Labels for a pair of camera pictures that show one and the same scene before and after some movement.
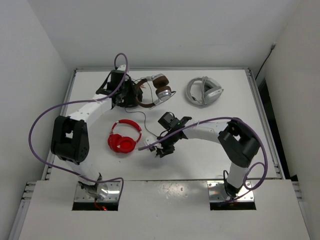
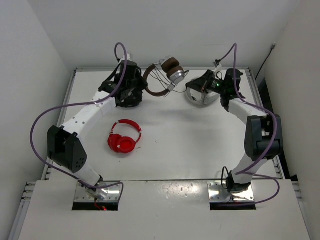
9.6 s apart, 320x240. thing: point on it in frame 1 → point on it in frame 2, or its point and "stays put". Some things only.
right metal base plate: (217, 192) stays put
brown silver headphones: (163, 92) → (175, 71)
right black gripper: (165, 150) → (203, 82)
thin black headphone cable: (144, 114) → (159, 80)
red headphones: (121, 144) stays put
